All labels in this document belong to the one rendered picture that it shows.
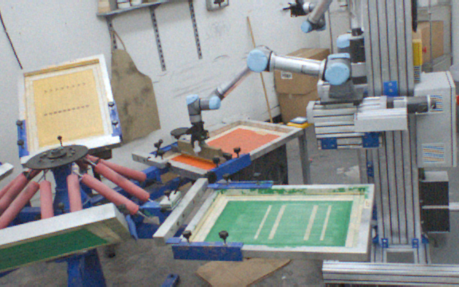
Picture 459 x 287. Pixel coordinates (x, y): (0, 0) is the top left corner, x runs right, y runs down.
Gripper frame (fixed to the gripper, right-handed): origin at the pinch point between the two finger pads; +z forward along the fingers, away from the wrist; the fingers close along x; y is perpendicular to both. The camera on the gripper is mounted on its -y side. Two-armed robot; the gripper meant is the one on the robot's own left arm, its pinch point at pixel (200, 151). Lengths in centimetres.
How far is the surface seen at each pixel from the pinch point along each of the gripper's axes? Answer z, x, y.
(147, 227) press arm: 8, -66, 36
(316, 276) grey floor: 101, 48, 37
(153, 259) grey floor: 101, -4, -79
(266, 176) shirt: 24.3, 30.7, 21.5
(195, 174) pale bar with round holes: -2.2, -26.3, 28.1
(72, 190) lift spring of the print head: -20, -92, 25
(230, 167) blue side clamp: 2.8, -3.6, 30.3
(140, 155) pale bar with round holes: -3.2, -26.0, -24.1
